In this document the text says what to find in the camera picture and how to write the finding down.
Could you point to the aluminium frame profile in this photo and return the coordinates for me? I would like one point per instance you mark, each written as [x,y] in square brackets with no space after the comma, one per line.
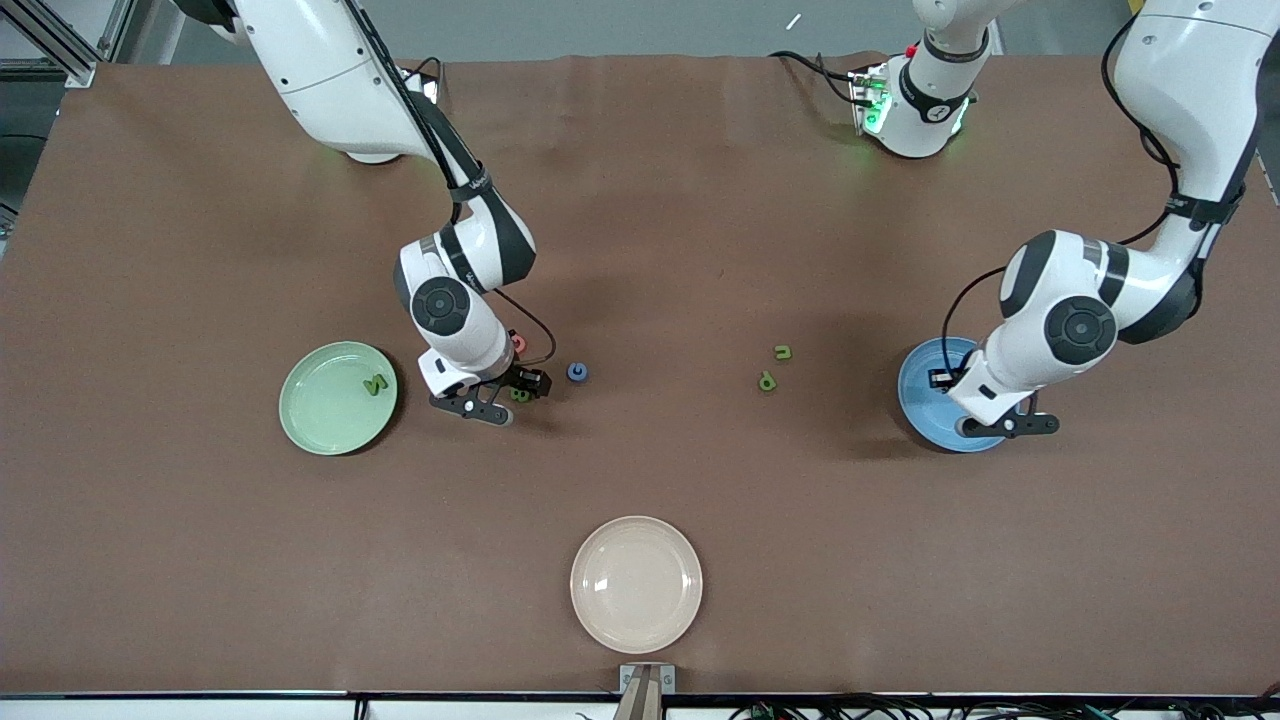
[80,72]

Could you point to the blue plate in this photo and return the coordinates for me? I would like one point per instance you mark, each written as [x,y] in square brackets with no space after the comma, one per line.
[920,400]

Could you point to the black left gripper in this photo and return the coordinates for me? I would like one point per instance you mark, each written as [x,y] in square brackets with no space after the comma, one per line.
[941,379]

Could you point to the aluminium profile post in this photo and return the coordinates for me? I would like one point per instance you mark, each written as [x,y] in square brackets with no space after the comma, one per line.
[640,705]

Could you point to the grey metal bracket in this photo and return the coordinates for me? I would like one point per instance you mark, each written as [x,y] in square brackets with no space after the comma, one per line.
[627,680]

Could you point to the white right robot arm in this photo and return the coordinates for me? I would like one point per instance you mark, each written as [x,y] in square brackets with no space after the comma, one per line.
[330,70]

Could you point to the blue letter G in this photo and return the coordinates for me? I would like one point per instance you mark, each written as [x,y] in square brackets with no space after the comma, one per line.
[570,372]

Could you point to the green lowercase letter p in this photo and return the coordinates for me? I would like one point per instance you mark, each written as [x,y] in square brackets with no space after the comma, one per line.
[767,382]

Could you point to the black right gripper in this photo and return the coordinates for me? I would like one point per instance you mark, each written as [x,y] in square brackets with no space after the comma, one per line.
[521,377]

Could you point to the cream plate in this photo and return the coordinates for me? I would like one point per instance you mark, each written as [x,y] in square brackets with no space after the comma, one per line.
[636,585]

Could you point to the brown table cover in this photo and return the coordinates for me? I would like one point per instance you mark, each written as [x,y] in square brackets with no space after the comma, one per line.
[700,250]

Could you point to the light green plate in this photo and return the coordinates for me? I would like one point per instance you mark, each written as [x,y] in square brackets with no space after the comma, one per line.
[330,410]

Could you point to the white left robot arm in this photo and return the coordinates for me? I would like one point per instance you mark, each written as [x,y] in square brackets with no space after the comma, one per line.
[1190,80]

